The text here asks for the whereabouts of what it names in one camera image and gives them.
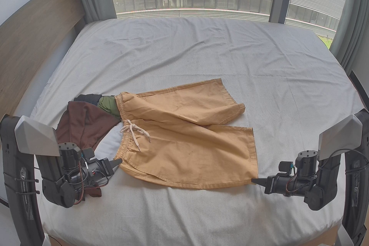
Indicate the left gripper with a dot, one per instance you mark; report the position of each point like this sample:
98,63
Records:
99,168

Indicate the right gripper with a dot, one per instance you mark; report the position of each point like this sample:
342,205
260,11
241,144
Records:
278,184

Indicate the tan shorts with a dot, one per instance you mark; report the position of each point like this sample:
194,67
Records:
187,146

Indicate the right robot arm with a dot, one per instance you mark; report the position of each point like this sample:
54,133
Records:
340,135

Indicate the bed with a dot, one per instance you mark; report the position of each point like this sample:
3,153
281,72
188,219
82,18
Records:
201,46

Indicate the white garment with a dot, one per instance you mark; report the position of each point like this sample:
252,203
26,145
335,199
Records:
111,144

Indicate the brown garment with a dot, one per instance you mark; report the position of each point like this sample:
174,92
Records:
83,123

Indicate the green garment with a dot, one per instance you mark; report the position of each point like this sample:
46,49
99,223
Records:
108,105

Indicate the black garment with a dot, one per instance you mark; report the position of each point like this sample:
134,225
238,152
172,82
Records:
89,98

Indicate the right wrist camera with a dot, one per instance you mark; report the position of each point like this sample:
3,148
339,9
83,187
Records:
284,167

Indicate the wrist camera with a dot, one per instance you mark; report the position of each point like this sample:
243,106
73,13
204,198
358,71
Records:
284,167
88,153

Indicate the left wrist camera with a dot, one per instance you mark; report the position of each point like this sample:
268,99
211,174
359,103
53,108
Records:
88,153

